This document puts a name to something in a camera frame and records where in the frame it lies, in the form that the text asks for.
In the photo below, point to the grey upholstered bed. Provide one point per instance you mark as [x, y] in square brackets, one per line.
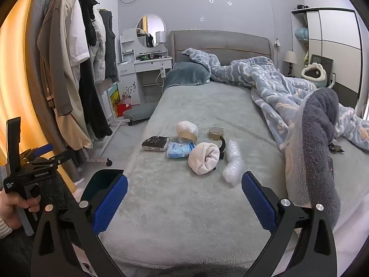
[201, 106]

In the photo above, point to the dark grey knit sweater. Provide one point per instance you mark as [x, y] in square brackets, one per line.
[111, 46]

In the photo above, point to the white paper ball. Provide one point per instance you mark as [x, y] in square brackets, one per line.
[186, 127]

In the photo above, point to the round mirror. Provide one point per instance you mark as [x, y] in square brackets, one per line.
[152, 28]

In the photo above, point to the white vanity table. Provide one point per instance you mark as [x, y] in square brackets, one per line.
[144, 66]

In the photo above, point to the grey-blue pillow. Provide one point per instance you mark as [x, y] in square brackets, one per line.
[184, 76]

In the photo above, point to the clear bubble wrap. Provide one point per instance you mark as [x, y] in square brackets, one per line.
[233, 164]

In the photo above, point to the person's left forearm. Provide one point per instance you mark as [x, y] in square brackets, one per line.
[5, 228]

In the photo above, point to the white paper cup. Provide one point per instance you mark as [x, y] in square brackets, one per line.
[188, 139]

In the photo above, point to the white wardrobe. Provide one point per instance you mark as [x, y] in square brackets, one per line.
[337, 40]

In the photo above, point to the small brown tape roll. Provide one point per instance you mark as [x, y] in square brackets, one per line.
[216, 134]

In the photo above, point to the yellow painting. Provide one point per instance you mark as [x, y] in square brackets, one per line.
[114, 99]

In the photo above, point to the small dark packet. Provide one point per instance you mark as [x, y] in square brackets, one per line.
[336, 147]

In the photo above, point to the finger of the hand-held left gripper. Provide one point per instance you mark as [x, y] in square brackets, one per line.
[43, 149]
[62, 157]

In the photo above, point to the grey footstool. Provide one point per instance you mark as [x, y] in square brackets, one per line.
[139, 112]

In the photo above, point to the blue bundle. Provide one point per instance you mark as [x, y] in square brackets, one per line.
[301, 33]

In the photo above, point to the silver vanity lamp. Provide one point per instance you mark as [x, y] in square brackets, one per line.
[160, 37]

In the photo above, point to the beige coat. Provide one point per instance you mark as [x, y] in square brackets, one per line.
[57, 78]

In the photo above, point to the person's left hand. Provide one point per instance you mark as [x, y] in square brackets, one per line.
[8, 207]

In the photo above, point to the orange curtain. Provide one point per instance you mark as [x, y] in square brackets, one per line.
[20, 78]

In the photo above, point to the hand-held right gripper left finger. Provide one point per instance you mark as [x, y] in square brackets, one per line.
[111, 203]

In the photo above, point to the blue tissue packet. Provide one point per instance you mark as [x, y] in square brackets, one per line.
[178, 150]

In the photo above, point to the cream striped jacket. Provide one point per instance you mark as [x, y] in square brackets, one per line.
[98, 52]

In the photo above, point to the black chair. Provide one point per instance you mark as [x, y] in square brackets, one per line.
[327, 60]

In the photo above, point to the white green cat bed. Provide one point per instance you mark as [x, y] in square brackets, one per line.
[312, 75]

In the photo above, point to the black packet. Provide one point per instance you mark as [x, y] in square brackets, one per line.
[154, 143]

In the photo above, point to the black fuzzy long garment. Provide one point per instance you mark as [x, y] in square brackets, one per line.
[93, 104]

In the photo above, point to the blue patterned blanket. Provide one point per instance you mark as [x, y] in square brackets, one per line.
[259, 78]

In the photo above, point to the white shirt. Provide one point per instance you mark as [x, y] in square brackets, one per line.
[77, 34]

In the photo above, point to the white table lamp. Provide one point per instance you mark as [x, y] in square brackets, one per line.
[289, 57]

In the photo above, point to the red box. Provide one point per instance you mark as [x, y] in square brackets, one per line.
[124, 109]

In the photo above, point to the white paper wad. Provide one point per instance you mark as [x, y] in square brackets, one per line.
[201, 157]

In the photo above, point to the black hanging garment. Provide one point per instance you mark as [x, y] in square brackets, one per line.
[86, 14]

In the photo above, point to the black curved band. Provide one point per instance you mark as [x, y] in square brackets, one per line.
[223, 145]

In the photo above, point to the grey fluffy towel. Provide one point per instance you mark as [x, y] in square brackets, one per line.
[314, 150]

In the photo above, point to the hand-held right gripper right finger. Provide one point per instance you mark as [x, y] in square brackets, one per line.
[258, 203]

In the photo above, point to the clothes rack base with wheel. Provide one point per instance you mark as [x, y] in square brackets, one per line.
[99, 159]

